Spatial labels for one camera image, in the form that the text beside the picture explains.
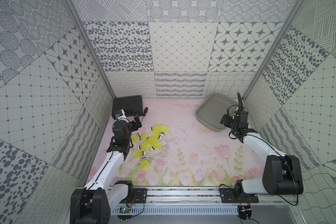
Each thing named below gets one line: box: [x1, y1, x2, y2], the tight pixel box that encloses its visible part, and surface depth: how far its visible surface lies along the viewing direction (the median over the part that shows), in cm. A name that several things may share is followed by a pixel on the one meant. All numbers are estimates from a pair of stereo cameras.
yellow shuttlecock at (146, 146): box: [140, 140, 155, 151], surface depth 92 cm
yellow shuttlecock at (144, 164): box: [140, 155, 151, 171], surface depth 86 cm
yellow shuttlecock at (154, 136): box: [147, 131, 165, 141], surface depth 97 cm
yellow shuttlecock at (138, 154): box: [133, 149, 147, 159], surface depth 90 cm
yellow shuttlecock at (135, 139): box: [130, 133, 142, 145], surface depth 96 cm
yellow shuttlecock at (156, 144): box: [150, 138, 163, 151], surface depth 92 cm
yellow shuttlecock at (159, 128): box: [149, 124, 169, 135], surface depth 100 cm
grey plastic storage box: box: [195, 92, 238, 133], surface depth 116 cm
